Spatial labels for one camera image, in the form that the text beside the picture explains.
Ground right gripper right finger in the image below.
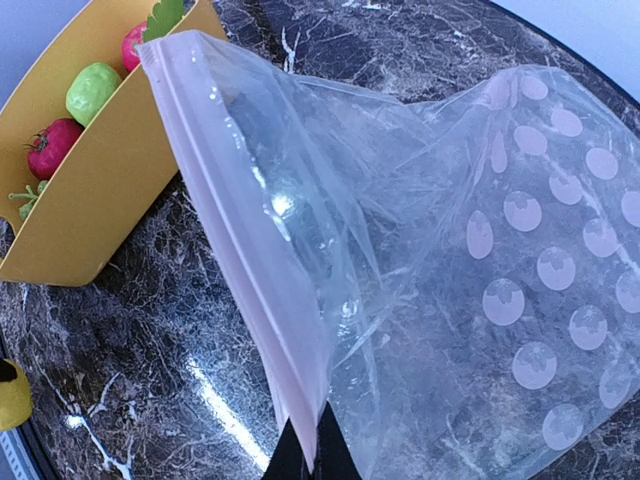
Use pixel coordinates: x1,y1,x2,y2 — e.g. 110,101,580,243
312,402,361,480

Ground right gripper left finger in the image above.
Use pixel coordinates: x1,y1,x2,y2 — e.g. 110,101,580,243
262,420,312,480

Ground clear dotted zip bag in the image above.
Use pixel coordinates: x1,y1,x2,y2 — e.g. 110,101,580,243
139,30,639,479

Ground yellow toy lemon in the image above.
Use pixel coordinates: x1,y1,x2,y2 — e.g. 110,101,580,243
0,359,33,432

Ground yellow plastic basket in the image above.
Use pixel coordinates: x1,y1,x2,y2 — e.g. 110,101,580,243
0,0,230,287

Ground green toy grapes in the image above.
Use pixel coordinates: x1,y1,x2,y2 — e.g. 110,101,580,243
8,180,49,220

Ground red toy tomato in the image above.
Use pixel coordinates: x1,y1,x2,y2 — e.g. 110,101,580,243
24,118,84,180

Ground green toy apple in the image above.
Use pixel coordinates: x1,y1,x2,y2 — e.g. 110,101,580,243
65,62,122,127

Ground red toy apple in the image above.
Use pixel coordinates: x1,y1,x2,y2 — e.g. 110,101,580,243
121,22,147,72

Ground green toy leafy vegetable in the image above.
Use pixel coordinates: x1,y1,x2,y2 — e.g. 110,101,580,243
143,0,195,43

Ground white slotted cable duct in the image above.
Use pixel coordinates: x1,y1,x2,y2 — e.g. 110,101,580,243
1,432,25,480

